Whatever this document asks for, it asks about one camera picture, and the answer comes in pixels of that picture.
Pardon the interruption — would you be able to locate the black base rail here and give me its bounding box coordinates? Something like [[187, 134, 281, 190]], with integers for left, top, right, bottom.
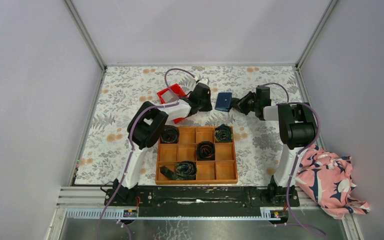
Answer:
[[104, 185, 300, 218]]

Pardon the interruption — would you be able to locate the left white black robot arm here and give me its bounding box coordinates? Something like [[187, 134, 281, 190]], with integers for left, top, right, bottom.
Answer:
[[114, 82, 213, 206]]

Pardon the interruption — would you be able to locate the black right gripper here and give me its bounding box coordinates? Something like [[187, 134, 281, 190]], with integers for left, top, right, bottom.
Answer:
[[229, 91, 259, 116]]

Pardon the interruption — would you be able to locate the rolled dark tie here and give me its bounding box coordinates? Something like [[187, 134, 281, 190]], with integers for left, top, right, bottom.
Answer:
[[160, 125, 180, 144], [196, 141, 216, 161]]

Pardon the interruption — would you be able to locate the red plastic bin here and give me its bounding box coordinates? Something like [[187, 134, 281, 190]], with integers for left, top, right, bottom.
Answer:
[[156, 83, 188, 124]]

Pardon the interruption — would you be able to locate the pink floral cloth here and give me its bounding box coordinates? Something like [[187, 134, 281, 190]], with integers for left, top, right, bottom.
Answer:
[[295, 144, 370, 220]]

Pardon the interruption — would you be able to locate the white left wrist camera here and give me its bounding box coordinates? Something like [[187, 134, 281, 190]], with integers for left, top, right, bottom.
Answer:
[[194, 76, 210, 86]]

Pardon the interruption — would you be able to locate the navy blue card holder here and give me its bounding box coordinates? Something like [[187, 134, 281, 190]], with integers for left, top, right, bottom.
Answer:
[[214, 92, 232, 112]]

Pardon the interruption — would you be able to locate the rolled dark tie top left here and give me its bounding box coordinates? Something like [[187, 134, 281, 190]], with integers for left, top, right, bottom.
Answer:
[[160, 125, 180, 144]]

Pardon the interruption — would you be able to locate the rolled green tie bottom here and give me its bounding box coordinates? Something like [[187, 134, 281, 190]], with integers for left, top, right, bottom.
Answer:
[[159, 161, 198, 181]]

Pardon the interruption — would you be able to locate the wooden compartment tray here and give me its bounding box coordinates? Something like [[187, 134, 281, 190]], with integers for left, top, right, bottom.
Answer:
[[155, 126, 239, 185]]

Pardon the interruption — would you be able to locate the rolled dark tie centre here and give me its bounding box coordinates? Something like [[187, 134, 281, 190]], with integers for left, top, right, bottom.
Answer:
[[196, 141, 216, 161]]

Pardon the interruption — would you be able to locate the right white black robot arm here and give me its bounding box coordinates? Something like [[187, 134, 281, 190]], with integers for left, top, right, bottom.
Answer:
[[230, 84, 320, 206]]

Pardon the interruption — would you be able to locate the stack of silver cards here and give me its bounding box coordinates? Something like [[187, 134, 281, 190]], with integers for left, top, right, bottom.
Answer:
[[161, 90, 177, 103]]

